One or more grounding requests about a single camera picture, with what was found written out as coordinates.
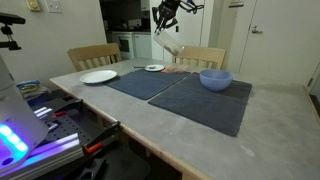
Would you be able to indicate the white closet door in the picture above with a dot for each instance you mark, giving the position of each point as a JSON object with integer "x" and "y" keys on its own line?
{"x": 193, "y": 30}

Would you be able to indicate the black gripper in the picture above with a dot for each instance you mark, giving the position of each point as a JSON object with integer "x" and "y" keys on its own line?
{"x": 169, "y": 6}

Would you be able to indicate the large white plate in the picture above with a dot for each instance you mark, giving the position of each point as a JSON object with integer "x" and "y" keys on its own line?
{"x": 98, "y": 76}

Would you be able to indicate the aluminium frame rail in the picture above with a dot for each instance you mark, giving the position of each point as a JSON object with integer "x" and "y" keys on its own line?
{"x": 56, "y": 150}

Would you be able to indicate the dark blue placemat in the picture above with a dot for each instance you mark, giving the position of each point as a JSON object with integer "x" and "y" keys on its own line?
{"x": 200, "y": 106}
{"x": 146, "y": 83}

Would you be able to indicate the metal spoon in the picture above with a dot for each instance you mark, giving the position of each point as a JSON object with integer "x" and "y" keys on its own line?
{"x": 138, "y": 67}

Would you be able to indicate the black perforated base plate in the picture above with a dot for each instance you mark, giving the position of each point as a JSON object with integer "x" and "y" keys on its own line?
{"x": 68, "y": 128}

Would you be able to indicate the small white plate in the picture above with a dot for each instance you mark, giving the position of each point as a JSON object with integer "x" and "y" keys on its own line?
{"x": 156, "y": 68}

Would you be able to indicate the yellowed wall thermostat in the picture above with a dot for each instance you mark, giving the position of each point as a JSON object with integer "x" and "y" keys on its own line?
{"x": 33, "y": 5}

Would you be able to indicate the light wooden chair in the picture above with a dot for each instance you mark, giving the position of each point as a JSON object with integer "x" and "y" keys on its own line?
{"x": 203, "y": 53}
{"x": 93, "y": 51}

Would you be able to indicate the small black wall switch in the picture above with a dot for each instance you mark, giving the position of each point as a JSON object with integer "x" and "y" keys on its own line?
{"x": 177, "y": 28}

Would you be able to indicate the white kitchen cabinet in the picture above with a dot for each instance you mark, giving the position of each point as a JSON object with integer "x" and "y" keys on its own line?
{"x": 143, "y": 45}

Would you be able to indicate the orange translucent lunchbox lid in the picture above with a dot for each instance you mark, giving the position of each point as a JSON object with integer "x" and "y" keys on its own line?
{"x": 178, "y": 68}

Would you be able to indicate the black clamp jaw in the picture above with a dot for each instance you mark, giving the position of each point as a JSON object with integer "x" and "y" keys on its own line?
{"x": 93, "y": 170}

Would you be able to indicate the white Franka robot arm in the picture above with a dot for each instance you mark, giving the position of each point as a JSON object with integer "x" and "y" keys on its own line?
{"x": 18, "y": 116}

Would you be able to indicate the white light switch plate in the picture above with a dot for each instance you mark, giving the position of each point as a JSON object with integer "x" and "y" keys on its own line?
{"x": 53, "y": 5}

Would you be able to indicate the white oven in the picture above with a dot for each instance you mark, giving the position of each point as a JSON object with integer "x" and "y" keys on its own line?
{"x": 124, "y": 43}

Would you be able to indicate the wall sign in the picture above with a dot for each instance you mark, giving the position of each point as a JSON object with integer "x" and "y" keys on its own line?
{"x": 236, "y": 3}

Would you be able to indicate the black door hinge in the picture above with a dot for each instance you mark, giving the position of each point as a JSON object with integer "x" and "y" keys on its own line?
{"x": 310, "y": 82}

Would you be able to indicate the short silver metal bars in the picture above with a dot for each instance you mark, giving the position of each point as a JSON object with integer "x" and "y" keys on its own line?
{"x": 43, "y": 112}

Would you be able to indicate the blue bowl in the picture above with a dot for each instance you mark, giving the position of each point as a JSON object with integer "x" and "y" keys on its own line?
{"x": 216, "y": 81}

